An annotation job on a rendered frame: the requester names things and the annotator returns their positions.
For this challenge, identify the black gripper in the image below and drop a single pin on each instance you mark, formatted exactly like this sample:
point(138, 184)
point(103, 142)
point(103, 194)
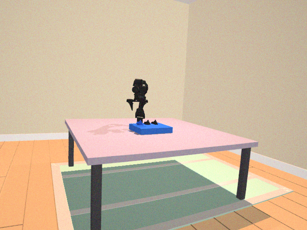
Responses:
point(130, 101)

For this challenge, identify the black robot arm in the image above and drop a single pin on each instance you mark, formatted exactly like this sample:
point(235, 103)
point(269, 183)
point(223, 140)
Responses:
point(139, 88)

